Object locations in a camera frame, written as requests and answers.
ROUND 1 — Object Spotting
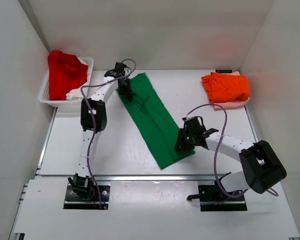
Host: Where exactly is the green t shirt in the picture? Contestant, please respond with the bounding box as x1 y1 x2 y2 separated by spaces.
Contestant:
120 73 195 169

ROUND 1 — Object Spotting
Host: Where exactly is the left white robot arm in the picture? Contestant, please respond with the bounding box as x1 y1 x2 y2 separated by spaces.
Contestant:
68 59 135 201

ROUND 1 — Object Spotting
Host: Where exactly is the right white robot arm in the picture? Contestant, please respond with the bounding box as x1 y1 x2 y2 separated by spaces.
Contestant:
174 116 287 199

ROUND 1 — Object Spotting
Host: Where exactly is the white t shirt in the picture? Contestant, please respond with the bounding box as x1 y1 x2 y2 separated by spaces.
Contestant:
65 57 90 101

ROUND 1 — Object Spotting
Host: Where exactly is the orange folded t shirt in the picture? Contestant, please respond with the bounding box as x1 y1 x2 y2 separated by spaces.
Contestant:
201 72 250 104

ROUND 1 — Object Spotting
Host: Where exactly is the pink folded t shirt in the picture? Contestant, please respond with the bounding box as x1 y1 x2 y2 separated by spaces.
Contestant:
212 70 251 110

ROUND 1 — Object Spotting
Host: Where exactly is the red t shirt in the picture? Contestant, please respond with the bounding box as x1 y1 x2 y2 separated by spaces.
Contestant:
47 50 89 101

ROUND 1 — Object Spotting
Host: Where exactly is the small black device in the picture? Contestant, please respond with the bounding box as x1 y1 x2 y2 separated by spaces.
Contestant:
215 69 233 74

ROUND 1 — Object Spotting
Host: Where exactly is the white plastic basket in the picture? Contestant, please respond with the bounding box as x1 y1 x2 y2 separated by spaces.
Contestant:
38 56 94 111

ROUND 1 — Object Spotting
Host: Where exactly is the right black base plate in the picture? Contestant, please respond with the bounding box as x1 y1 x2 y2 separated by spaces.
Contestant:
198 185 248 212

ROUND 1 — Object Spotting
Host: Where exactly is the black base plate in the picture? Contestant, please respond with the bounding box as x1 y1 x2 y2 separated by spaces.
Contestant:
63 181 111 211
198 185 248 212

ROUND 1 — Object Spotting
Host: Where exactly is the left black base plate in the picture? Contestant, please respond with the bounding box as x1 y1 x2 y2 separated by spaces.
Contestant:
63 181 111 211

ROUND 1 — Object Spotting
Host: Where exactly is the aluminium rail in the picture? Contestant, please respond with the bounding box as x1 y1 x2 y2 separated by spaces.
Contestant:
34 173 231 182

